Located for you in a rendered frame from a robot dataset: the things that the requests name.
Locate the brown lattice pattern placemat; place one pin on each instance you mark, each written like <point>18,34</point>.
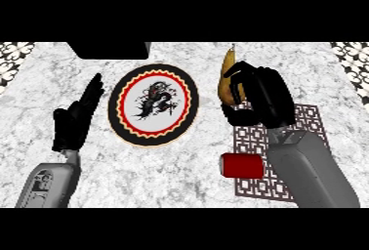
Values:
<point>254,182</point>

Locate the yellow brown pear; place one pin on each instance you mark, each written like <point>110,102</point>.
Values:
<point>229,70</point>

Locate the red can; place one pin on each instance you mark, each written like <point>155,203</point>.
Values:
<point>241,165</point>

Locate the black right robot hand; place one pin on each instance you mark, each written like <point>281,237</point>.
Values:
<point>269,97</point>

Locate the black rimmed dragon print plate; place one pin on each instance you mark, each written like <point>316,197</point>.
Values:
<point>154,105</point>

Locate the black box appliance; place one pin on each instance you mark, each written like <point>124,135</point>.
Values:
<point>110,49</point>

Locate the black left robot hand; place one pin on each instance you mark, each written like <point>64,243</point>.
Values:
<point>73,125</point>

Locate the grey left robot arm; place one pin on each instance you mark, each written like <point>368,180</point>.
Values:
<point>51,185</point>

